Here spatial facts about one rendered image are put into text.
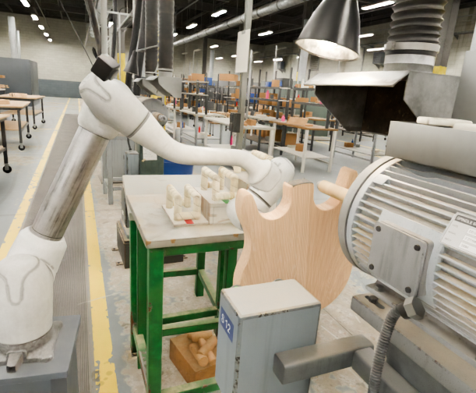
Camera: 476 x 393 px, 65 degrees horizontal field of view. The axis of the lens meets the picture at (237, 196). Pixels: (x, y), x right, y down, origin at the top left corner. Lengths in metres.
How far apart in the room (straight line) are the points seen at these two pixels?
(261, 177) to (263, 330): 0.68
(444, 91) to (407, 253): 0.37
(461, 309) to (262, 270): 0.50
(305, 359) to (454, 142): 0.42
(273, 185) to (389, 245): 0.69
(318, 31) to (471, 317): 0.56
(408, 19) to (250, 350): 0.70
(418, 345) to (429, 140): 0.31
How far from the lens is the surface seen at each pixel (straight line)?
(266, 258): 0.95
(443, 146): 0.64
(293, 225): 0.95
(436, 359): 0.65
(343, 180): 1.01
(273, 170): 1.26
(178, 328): 2.17
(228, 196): 1.58
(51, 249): 1.34
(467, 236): 0.57
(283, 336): 0.70
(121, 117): 1.09
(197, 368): 2.06
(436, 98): 0.84
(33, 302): 1.20
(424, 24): 0.89
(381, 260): 0.65
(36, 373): 1.24
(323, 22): 0.82
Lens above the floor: 1.47
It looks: 16 degrees down
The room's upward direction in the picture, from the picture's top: 4 degrees clockwise
